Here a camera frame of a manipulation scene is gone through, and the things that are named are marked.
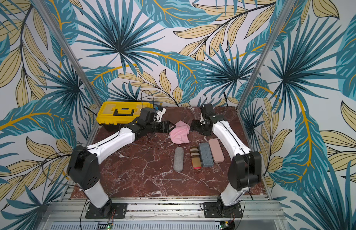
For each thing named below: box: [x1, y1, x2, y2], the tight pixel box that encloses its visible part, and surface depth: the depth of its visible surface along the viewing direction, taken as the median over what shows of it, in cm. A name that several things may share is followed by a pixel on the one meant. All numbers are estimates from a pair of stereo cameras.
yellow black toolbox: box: [96, 101, 154, 132], surface depth 96 cm
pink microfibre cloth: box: [168, 120, 191, 145], surface depth 102 cm
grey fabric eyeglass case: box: [173, 146, 185, 173], surface depth 91 cm
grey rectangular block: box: [198, 142, 214, 168], surface depth 92 cm
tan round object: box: [189, 145, 202, 170], surface depth 92 cm
